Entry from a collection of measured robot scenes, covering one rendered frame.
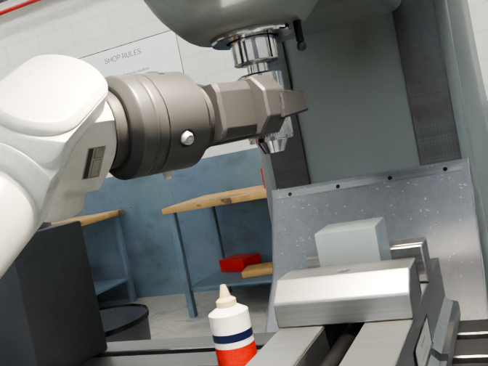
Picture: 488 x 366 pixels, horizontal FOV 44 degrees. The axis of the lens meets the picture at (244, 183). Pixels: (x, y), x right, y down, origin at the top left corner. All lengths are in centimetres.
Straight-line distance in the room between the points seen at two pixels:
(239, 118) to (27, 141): 21
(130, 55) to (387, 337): 536
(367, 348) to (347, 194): 52
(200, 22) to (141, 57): 513
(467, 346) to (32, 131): 47
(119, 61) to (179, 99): 532
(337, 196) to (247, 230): 434
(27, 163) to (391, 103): 67
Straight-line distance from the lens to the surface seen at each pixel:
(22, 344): 83
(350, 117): 98
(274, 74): 61
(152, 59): 563
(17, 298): 81
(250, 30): 59
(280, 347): 52
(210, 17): 57
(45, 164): 40
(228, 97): 54
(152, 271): 587
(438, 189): 94
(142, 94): 49
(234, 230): 536
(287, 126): 61
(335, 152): 99
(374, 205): 96
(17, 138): 40
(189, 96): 52
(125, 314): 280
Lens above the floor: 119
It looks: 3 degrees down
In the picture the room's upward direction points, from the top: 11 degrees counter-clockwise
